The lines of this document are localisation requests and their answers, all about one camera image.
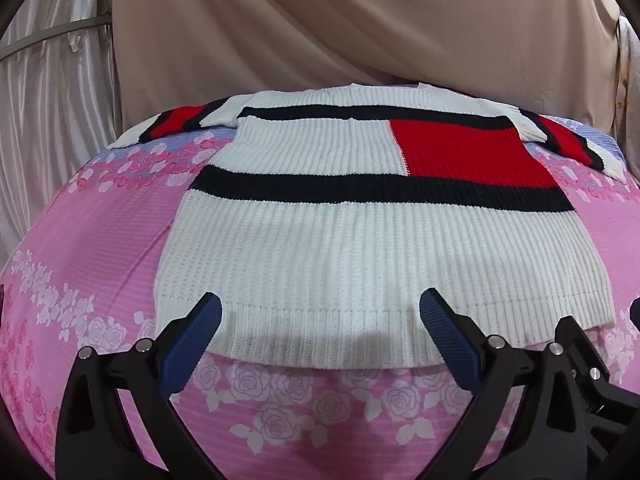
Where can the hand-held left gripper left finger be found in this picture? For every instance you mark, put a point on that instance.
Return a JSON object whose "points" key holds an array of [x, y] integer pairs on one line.
{"points": [[192, 342]]}

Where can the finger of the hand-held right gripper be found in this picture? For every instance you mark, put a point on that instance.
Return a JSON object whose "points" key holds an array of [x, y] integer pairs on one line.
{"points": [[582, 345]]}

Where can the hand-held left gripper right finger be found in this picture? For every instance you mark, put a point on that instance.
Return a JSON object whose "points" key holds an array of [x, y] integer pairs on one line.
{"points": [[450, 342]]}

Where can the white red navy knit sweater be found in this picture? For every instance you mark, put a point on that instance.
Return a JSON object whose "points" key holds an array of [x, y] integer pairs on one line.
{"points": [[350, 260]]}

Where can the pink floral bed sheet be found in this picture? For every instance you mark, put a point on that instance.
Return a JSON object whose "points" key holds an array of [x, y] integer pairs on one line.
{"points": [[100, 240]]}

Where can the white satin curtain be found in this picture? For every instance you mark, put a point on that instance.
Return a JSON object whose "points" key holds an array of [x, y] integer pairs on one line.
{"points": [[60, 120]]}

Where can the pale stained patterned cloth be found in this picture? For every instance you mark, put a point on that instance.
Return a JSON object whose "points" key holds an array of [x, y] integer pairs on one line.
{"points": [[630, 85]]}

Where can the beige backdrop cloth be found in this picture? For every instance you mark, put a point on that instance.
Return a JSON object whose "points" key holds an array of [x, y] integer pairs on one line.
{"points": [[350, 25]]}

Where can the grey metal bar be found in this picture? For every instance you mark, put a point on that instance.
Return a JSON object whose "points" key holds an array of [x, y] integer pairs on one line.
{"points": [[50, 36]]}

